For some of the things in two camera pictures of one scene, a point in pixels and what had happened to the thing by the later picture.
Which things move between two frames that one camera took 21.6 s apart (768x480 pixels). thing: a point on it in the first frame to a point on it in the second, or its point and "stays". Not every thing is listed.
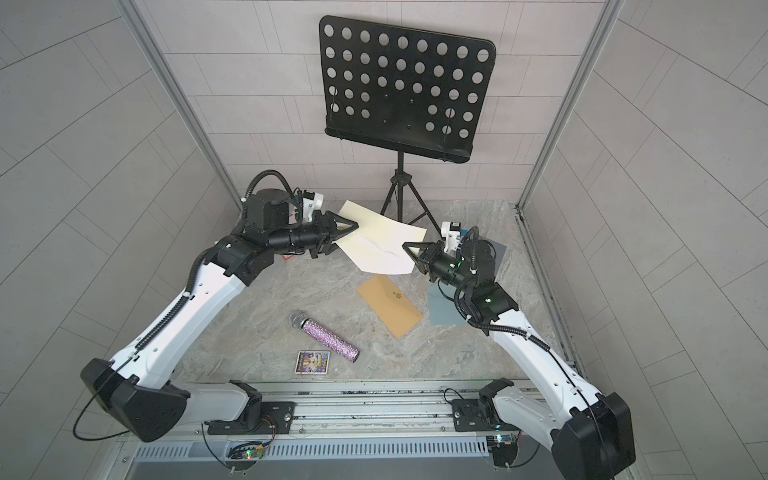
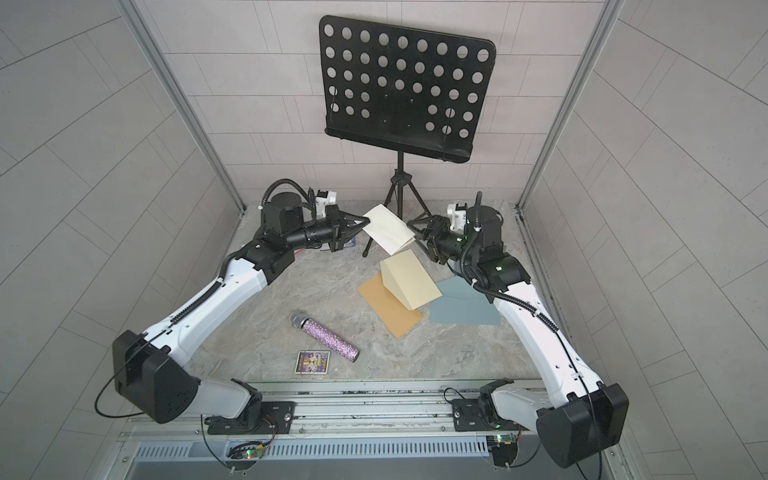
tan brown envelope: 393,308 stays
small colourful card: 313,362 stays
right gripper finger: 427,250 to 421,219
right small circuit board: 503,447 stays
